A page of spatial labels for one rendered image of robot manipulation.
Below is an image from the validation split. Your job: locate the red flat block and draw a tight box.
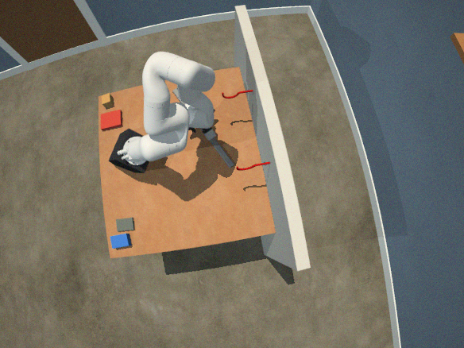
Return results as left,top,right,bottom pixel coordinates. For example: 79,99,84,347
101,110,122,130

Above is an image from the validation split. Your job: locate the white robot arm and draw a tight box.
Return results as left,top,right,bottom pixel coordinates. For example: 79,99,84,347
118,52,216,165

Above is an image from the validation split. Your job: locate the cream wall panel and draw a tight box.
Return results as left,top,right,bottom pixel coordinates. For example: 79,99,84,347
234,5,311,271

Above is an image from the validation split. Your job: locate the blue box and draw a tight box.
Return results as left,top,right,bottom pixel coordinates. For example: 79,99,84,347
110,234,131,249

